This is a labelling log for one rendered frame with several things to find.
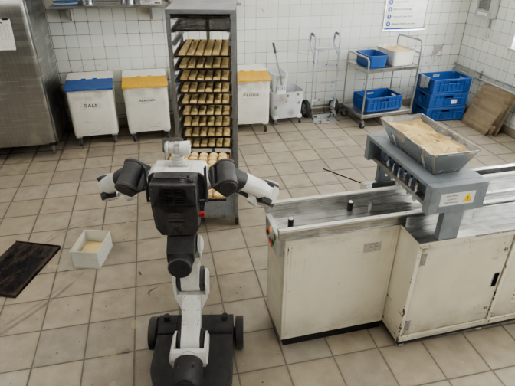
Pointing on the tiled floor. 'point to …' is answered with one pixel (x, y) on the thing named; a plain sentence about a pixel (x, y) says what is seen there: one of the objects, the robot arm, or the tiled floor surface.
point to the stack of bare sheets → (23, 265)
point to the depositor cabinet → (451, 274)
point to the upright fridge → (30, 80)
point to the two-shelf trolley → (389, 87)
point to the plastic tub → (91, 249)
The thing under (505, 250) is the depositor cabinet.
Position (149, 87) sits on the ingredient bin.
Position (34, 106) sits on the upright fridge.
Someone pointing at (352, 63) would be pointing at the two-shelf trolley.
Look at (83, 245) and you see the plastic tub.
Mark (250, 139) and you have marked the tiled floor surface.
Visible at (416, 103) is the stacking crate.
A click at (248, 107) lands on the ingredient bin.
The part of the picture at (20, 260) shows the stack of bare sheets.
